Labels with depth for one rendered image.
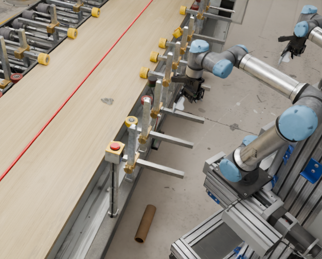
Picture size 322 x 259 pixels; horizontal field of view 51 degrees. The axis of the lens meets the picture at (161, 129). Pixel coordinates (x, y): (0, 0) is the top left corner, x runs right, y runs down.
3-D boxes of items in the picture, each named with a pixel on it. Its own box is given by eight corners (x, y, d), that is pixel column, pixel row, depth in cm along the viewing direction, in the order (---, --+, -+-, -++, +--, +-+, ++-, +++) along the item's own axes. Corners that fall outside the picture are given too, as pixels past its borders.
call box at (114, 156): (124, 155, 160) (125, 144, 154) (119, 166, 154) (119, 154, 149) (110, 151, 160) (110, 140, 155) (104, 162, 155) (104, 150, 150)
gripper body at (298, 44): (295, 57, 197) (303, 38, 188) (283, 50, 201) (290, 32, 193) (303, 54, 201) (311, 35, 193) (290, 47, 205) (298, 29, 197)
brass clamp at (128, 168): (140, 159, 206) (140, 153, 202) (132, 175, 196) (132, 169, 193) (130, 156, 207) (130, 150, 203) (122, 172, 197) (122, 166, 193)
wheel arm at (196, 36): (224, 43, 300) (225, 40, 298) (224, 44, 298) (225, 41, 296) (184, 34, 305) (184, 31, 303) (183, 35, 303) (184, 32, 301)
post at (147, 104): (145, 154, 229) (151, 97, 196) (143, 158, 226) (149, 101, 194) (140, 153, 229) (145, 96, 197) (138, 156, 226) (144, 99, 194)
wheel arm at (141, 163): (183, 176, 200) (185, 171, 197) (182, 180, 197) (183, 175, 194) (114, 155, 205) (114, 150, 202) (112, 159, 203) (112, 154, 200)
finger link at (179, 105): (176, 117, 154) (188, 100, 152) (167, 110, 157) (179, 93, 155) (179, 118, 157) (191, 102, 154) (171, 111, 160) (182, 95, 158)
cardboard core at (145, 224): (156, 206, 268) (144, 239, 246) (155, 211, 273) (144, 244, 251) (146, 203, 269) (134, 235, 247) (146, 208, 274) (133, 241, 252)
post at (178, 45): (173, 93, 283) (181, 40, 251) (172, 95, 281) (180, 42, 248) (168, 92, 284) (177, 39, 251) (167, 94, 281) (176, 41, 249)
